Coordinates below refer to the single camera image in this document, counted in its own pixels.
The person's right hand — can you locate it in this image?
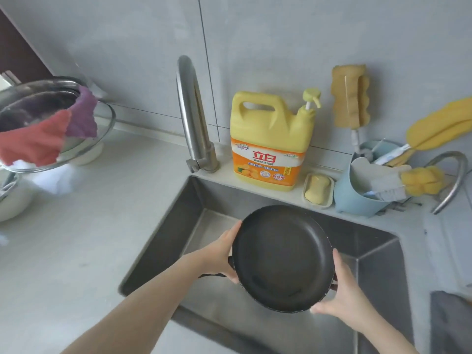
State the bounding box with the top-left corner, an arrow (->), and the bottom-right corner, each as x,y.
309,248 -> 377,333

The person's left hand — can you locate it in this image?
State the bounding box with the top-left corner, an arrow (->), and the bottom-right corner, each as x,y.
191,220 -> 243,285

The black frying pan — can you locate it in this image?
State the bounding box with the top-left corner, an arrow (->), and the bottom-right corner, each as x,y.
198,205 -> 338,314

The person's left forearm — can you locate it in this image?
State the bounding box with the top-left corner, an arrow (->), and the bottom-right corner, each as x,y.
60,252 -> 207,354

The person's right forearm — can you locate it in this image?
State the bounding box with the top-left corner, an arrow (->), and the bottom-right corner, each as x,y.
355,313 -> 419,354

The steel sink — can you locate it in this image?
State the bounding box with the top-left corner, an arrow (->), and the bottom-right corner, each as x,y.
118,176 -> 415,354

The light blue utensil holder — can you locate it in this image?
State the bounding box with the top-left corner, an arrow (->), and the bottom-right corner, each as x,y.
333,140 -> 412,218

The yellow soap in dish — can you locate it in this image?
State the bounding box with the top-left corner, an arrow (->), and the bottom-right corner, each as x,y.
301,172 -> 335,209

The dark grey cloth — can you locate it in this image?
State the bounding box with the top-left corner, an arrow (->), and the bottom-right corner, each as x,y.
429,290 -> 472,354

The yellow soap bar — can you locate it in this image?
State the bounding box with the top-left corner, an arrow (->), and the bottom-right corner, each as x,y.
305,175 -> 331,205

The white scrub brush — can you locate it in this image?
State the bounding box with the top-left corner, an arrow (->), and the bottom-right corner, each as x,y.
363,176 -> 407,202

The steel faucet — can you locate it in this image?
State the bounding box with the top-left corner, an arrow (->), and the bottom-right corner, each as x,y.
176,55 -> 221,174

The small yellow sponge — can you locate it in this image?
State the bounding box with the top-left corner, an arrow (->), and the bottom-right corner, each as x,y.
400,166 -> 446,198

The yellow detergent jug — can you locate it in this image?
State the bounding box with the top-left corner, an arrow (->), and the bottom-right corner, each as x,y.
230,88 -> 322,192

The small curved steel tap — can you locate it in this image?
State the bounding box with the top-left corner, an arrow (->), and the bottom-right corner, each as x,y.
424,150 -> 469,215

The long yellow sponge brush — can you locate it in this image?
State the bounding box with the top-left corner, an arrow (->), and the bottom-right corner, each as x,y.
372,97 -> 472,166

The purple cloth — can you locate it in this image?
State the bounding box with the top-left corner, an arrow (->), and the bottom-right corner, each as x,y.
65,86 -> 99,139

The tan sponge brush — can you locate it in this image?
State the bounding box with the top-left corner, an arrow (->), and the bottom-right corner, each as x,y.
330,64 -> 371,155

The white ceramic bowl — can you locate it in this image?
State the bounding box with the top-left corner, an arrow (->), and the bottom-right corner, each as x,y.
0,171 -> 37,223

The red cloth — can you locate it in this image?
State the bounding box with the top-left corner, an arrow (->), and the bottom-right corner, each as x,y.
0,108 -> 73,168

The dark brown framed window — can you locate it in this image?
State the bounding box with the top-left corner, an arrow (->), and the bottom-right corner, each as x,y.
0,7 -> 56,85

